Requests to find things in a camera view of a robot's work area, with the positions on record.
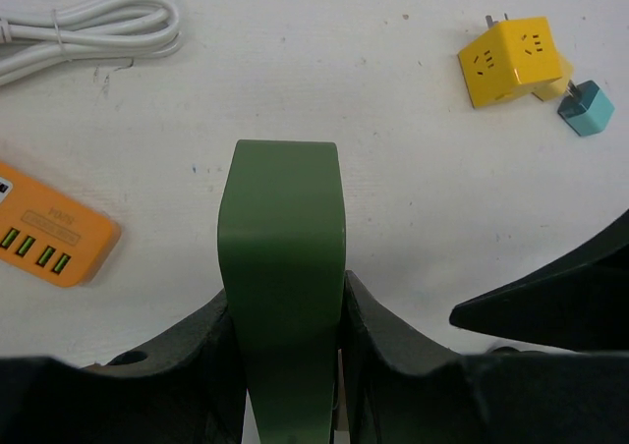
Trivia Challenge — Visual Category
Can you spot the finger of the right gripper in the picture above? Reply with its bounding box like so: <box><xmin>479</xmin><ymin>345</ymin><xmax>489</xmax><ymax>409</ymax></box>
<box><xmin>449</xmin><ymin>213</ymin><xmax>628</xmax><ymax>352</ymax></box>

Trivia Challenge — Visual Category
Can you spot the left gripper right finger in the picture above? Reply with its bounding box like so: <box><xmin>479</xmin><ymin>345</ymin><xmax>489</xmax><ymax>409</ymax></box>
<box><xmin>343</xmin><ymin>272</ymin><xmax>628</xmax><ymax>443</ymax></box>

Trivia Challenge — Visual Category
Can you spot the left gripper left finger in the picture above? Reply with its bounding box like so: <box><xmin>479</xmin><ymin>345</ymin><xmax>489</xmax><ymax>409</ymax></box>
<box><xmin>1</xmin><ymin>293</ymin><xmax>246</xmax><ymax>443</ymax></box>

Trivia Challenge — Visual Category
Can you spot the green power strip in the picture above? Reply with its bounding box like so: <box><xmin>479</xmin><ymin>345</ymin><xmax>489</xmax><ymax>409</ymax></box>
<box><xmin>217</xmin><ymin>139</ymin><xmax>346</xmax><ymax>443</ymax></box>

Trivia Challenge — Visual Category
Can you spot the blue plug adapter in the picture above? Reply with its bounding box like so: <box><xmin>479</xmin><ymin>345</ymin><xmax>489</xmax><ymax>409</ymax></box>
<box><xmin>557</xmin><ymin>81</ymin><xmax>615</xmax><ymax>138</ymax></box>

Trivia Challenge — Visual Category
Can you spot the orange power strip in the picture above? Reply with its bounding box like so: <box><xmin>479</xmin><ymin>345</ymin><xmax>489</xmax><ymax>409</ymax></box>
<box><xmin>1</xmin><ymin>163</ymin><xmax>121</xmax><ymax>288</ymax></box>

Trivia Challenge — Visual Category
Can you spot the yellow cube socket adapter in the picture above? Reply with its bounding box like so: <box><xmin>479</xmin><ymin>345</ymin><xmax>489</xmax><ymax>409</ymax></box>
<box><xmin>457</xmin><ymin>17</ymin><xmax>562</xmax><ymax>109</ymax></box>

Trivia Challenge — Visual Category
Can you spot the white power cord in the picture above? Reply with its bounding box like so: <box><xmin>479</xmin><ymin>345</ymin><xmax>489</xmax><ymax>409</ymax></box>
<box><xmin>0</xmin><ymin>0</ymin><xmax>183</xmax><ymax>87</ymax></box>

